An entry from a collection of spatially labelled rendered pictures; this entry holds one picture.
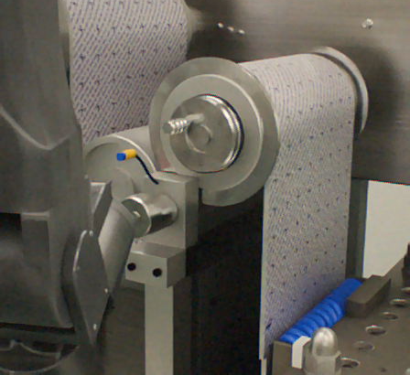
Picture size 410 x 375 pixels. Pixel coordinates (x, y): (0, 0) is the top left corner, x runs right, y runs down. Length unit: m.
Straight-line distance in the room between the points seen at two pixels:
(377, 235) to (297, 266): 2.78
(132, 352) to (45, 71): 0.79
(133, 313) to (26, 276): 0.88
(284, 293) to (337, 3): 0.41
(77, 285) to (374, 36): 0.75
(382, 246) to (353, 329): 2.77
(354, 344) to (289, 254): 0.12
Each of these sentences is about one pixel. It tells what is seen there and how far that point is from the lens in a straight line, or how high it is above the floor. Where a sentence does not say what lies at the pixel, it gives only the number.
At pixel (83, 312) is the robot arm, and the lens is 0.36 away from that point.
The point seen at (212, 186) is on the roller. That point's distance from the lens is 0.77.
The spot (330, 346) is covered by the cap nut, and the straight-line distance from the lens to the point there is 0.75.
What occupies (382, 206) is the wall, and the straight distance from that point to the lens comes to 3.58.
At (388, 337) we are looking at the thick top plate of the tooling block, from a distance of 0.86.
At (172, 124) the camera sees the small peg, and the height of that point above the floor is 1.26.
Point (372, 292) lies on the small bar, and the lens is 0.93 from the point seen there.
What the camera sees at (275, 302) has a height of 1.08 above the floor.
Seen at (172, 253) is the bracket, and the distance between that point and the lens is 0.75.
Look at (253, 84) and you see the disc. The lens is 0.73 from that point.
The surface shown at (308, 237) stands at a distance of 0.86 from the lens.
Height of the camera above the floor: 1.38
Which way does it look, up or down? 14 degrees down
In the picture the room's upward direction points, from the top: 1 degrees clockwise
